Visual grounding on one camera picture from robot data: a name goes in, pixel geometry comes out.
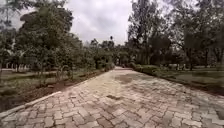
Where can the brick paved path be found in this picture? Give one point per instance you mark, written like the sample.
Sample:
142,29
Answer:
120,106

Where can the row of tall trees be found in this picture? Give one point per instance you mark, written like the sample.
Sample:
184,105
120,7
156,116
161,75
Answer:
146,33

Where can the row of green trees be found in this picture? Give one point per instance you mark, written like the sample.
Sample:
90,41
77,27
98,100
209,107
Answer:
46,33

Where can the bare brown soil strip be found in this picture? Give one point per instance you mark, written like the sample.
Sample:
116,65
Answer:
35,93

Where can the pale stone kerb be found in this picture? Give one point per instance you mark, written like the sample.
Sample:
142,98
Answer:
30,103

